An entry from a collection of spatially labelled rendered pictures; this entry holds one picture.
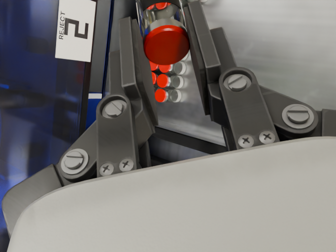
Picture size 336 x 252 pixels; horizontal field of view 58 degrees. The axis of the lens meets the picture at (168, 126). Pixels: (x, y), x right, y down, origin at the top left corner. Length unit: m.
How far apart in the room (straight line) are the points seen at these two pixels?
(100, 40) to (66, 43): 0.16
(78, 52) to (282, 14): 0.28
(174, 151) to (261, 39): 0.22
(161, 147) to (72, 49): 0.22
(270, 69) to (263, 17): 0.07
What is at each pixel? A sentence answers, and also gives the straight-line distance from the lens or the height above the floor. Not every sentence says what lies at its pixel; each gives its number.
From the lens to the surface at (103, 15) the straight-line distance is 0.60.
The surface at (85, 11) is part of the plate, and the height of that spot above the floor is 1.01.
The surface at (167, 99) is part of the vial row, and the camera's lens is 0.47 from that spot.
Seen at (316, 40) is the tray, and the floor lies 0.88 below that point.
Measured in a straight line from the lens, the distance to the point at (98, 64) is 0.60.
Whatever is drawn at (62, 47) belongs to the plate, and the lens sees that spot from 0.44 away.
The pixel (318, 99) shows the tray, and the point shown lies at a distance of 0.43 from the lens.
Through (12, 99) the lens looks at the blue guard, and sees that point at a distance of 0.42.
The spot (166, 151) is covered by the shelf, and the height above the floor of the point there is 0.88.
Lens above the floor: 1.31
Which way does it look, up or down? 56 degrees down
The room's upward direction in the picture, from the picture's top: 98 degrees counter-clockwise
